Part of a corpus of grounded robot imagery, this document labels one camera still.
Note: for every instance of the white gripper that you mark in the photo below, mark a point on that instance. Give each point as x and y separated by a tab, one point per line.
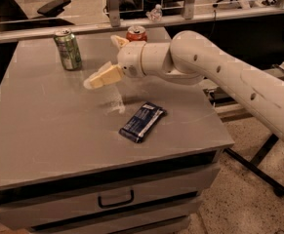
131	58

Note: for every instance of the grey metal railing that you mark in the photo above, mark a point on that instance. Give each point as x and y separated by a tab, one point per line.
88	15

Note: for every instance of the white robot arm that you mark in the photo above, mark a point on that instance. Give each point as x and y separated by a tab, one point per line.
187	59

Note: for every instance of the black drawer handle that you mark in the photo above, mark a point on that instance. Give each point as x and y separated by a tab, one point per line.
116	198

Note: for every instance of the grey drawer cabinet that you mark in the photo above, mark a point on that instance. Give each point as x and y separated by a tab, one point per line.
60	146

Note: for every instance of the blue snack bar wrapper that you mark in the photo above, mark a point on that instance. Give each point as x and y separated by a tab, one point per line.
142	121

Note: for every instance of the green soda can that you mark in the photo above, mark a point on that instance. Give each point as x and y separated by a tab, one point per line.
68	49

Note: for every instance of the red Coca-Cola can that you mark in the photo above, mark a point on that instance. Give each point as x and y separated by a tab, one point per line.
136	33

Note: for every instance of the black office chair left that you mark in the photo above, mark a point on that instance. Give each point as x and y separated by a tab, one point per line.
26	14

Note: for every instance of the clear plastic water bottle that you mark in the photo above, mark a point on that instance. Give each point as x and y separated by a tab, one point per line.
155	14

